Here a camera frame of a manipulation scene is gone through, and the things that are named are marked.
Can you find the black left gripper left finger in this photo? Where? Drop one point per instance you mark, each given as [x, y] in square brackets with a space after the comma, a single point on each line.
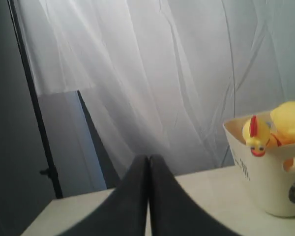
[124, 211]

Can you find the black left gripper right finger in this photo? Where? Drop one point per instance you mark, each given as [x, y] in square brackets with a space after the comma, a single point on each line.
[172, 210]

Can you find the large yellow rubber chicken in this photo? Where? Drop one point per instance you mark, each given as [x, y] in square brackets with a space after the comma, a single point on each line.
[283, 118]

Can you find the black backdrop stand pole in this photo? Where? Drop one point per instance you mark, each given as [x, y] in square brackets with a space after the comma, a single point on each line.
[51, 171]

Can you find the cream bin marked O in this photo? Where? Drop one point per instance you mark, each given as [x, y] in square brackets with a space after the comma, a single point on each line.
[270, 179]

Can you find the grey backdrop curtain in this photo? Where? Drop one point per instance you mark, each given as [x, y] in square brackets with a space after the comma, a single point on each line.
[162, 76]

